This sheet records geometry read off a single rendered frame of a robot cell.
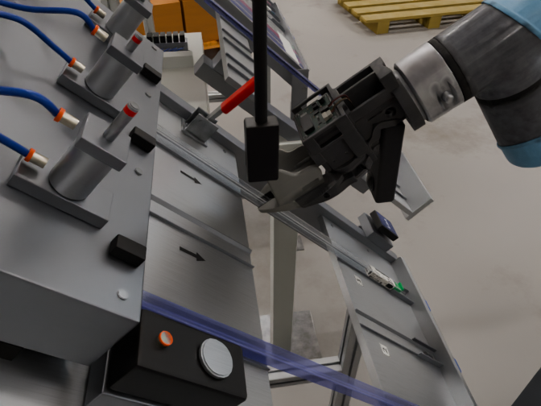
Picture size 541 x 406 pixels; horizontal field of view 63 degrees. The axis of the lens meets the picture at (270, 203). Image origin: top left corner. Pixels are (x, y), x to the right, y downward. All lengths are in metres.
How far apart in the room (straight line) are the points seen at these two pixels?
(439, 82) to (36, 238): 0.38
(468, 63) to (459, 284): 1.41
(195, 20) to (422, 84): 2.85
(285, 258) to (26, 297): 0.97
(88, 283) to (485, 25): 0.42
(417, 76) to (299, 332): 1.20
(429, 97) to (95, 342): 0.38
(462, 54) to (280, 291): 0.90
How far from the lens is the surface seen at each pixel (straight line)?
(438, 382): 0.69
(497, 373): 1.66
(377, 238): 0.77
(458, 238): 2.01
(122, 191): 0.29
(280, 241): 1.10
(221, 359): 0.27
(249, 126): 0.29
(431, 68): 0.49
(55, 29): 0.40
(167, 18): 3.21
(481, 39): 0.49
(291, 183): 0.51
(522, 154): 0.57
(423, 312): 0.76
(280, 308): 1.31
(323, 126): 0.47
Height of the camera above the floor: 1.32
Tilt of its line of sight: 41 degrees down
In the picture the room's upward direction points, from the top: straight up
